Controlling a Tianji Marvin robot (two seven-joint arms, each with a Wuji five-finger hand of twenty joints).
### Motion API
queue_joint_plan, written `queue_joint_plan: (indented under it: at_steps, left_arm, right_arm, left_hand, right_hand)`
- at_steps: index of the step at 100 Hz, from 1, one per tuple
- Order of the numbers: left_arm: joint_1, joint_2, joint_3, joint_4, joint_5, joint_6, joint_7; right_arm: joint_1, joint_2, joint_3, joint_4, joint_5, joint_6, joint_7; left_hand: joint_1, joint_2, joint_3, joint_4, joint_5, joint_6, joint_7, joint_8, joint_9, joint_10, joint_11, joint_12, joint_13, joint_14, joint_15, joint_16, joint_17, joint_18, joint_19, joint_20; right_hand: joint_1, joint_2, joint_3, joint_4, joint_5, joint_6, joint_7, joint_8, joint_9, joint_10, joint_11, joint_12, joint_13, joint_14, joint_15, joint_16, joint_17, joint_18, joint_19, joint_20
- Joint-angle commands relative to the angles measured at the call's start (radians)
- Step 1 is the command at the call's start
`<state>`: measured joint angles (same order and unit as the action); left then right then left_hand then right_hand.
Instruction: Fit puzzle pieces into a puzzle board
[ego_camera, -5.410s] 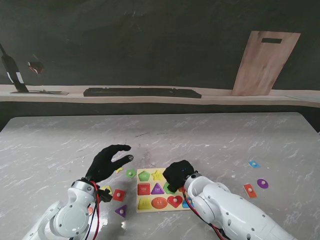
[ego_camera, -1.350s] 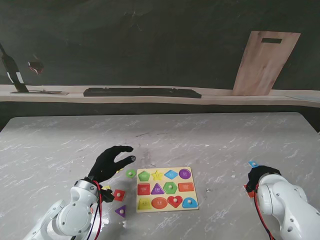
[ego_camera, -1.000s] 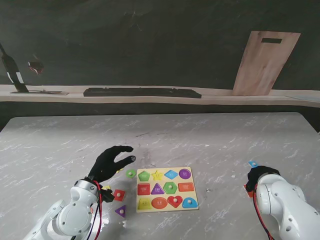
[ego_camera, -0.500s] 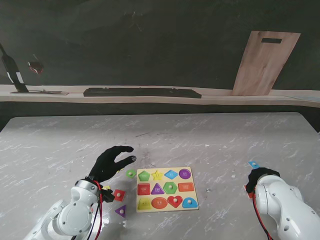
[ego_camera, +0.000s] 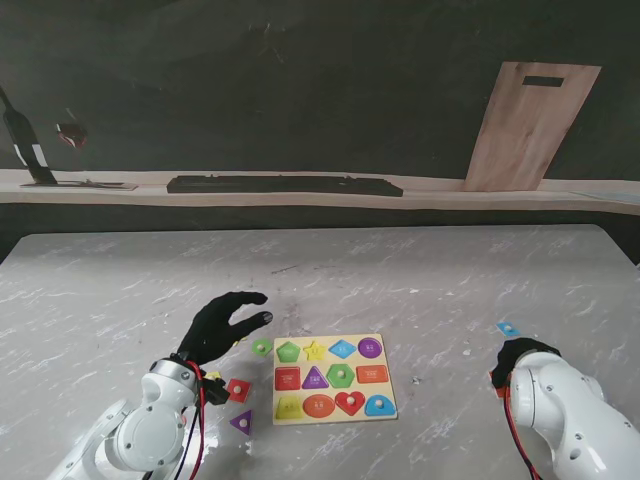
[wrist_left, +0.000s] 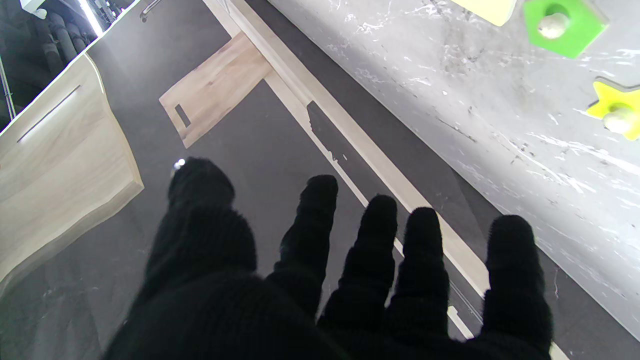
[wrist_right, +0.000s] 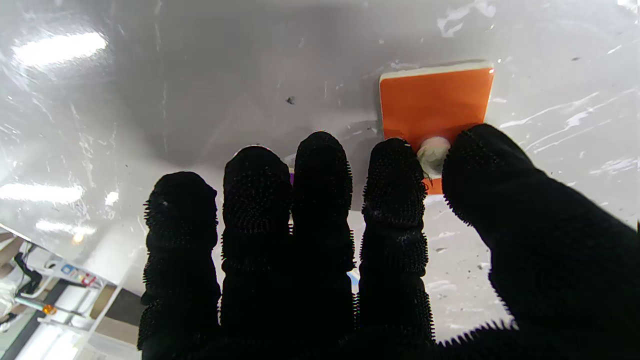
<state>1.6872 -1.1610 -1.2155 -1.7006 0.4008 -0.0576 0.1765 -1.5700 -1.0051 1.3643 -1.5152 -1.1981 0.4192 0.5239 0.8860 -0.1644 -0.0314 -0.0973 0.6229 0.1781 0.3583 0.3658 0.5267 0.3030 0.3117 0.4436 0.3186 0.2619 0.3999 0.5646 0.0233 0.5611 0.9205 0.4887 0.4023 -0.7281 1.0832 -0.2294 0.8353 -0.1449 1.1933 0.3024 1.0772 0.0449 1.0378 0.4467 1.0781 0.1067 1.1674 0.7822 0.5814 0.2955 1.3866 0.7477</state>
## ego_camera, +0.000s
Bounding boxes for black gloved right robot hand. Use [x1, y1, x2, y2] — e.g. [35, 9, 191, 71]
[491, 337, 561, 390]

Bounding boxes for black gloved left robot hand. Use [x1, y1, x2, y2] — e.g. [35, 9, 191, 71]
[178, 291, 275, 365]

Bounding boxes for orange rectangle puzzle piece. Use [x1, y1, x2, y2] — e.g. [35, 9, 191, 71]
[487, 369, 510, 400]

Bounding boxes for wooden shape puzzle board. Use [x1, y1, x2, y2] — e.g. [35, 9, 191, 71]
[272, 333, 400, 427]

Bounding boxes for green pentagon puzzle piece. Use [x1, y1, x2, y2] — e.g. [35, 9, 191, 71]
[325, 362, 357, 390]

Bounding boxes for blue semicircle puzzle piece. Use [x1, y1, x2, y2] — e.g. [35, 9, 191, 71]
[364, 394, 398, 418]

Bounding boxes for red heart puzzle piece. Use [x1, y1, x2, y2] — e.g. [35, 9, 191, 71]
[333, 390, 367, 417]

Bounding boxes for red square puzzle piece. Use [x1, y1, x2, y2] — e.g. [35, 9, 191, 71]
[225, 378, 253, 404]

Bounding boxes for purple triangle puzzle piece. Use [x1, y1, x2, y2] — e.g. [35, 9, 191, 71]
[229, 409, 255, 437]

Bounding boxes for flat wooden coaster board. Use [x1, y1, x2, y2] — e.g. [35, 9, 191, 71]
[19, 179, 140, 192]

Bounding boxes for wooden cutting board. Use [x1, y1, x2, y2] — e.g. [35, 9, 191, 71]
[462, 61, 603, 193]

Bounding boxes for long black tray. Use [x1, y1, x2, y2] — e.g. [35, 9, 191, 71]
[166, 173, 404, 198]

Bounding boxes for long wooden shelf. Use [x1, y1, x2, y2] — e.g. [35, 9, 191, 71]
[0, 168, 640, 216]

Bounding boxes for red wine glass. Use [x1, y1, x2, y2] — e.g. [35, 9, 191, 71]
[53, 104, 96, 186]

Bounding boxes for dark wine bottle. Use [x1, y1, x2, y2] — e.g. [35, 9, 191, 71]
[0, 84, 59, 185]

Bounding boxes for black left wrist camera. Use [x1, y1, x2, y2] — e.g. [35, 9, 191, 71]
[203, 375, 231, 405]

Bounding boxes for red right arm cables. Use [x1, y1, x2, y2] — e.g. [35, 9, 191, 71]
[503, 382, 544, 480]

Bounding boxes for red arm cables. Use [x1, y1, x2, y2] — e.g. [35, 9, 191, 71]
[184, 362, 209, 480]
[503, 382, 544, 480]

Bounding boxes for red left arm cables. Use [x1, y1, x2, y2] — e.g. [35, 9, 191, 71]
[184, 362, 209, 480]

